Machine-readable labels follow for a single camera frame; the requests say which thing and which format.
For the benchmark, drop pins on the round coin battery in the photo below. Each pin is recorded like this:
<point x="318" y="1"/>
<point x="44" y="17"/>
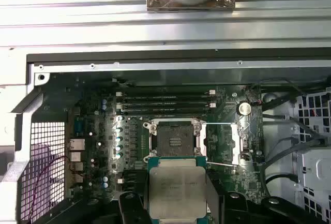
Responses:
<point x="244" y="108"/>

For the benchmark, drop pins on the silver perforated drive cage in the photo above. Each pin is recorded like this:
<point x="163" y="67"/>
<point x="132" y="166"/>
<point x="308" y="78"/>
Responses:
<point x="315" y="167"/>

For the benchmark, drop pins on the RAM slot white clips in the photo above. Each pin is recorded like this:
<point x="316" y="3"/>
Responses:
<point x="165" y="105"/>
<point x="165" y="94"/>

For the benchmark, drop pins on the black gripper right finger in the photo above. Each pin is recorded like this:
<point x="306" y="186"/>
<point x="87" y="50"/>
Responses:
<point x="232" y="208"/>

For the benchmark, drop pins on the blue rear port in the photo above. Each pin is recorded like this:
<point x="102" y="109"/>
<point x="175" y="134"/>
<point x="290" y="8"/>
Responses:
<point x="79" y="125"/>

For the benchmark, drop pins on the silver rear port block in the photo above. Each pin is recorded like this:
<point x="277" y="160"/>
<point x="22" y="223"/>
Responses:
<point x="76" y="156"/>
<point x="77" y="143"/>
<point x="77" y="178"/>
<point x="76" y="167"/>

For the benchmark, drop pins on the green motherboard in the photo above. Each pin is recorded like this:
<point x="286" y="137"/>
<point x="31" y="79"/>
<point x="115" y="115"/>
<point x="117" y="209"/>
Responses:
<point x="232" y="182"/>

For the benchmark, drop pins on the open black PC case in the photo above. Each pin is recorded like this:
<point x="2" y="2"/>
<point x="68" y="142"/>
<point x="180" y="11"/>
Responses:
<point x="165" y="65"/>

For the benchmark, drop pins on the RAM slot black clips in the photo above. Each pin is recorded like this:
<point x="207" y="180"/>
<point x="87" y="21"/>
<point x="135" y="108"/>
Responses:
<point x="165" y="111"/>
<point x="165" y="100"/>

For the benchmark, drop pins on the metal socket cover frame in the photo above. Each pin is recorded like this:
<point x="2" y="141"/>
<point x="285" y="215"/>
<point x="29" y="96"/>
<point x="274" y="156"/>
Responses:
<point x="235" y="143"/>

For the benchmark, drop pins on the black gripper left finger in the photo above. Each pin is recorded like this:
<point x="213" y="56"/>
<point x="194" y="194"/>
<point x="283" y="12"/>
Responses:
<point x="130" y="208"/>

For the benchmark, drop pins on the silver CPU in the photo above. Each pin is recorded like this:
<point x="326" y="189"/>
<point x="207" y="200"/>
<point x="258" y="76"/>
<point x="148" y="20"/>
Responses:
<point x="178" y="190"/>

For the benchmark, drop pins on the CPU socket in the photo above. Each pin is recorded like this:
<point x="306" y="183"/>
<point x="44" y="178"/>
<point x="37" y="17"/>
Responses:
<point x="175" y="136"/>

